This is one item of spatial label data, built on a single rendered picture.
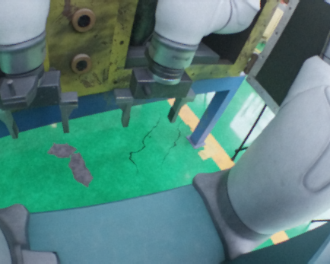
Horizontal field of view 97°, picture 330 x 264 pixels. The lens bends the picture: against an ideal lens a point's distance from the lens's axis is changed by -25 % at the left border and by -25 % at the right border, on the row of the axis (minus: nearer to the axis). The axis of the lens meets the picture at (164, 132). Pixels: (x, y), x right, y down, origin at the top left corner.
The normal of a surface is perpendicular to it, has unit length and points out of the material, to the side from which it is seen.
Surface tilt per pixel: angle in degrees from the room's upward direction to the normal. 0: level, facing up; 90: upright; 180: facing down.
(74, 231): 0
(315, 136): 71
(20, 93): 0
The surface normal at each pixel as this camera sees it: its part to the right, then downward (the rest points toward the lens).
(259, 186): -0.92, 0.05
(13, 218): 0.38, -0.75
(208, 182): 0.02, -0.72
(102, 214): 0.27, -0.63
